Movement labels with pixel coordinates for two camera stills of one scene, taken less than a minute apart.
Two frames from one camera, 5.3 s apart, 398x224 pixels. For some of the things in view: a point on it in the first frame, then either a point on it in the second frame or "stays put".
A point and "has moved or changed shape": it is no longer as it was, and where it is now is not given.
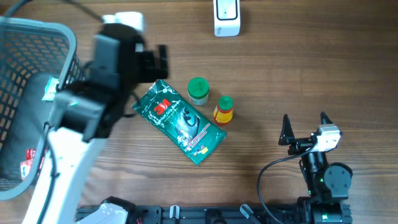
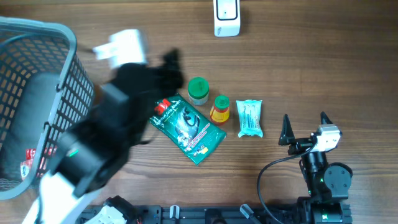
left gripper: [158, 73] -> [176, 78]
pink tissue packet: [25, 167] stays put
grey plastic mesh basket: [37, 59] stays put
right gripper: [299, 144] stays put
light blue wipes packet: [50, 89] -> [250, 111]
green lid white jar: [198, 88] stays put
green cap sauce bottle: [223, 112] has moved or changed shape
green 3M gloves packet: [171, 116] stays put
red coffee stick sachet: [30, 154] stays put
